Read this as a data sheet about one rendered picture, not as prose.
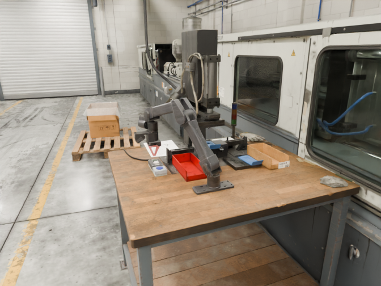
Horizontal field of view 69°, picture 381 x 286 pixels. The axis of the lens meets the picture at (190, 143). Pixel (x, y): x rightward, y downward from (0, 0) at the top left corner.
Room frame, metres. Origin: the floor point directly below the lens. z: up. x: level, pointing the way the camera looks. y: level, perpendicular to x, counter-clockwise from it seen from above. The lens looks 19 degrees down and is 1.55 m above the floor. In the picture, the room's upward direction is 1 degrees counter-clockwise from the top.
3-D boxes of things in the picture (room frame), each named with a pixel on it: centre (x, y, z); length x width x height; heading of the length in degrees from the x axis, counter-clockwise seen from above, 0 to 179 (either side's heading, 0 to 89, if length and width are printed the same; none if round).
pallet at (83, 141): (4.52, 1.40, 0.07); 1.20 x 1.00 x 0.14; 14
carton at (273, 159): (1.57, -0.46, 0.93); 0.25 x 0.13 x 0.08; 20
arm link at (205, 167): (1.23, -0.10, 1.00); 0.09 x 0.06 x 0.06; 138
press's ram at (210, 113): (1.72, -0.08, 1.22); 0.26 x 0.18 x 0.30; 20
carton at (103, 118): (4.81, 1.51, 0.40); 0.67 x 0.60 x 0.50; 12
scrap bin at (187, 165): (1.43, 0.01, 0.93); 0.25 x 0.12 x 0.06; 20
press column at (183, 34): (1.90, -0.03, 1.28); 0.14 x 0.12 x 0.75; 110
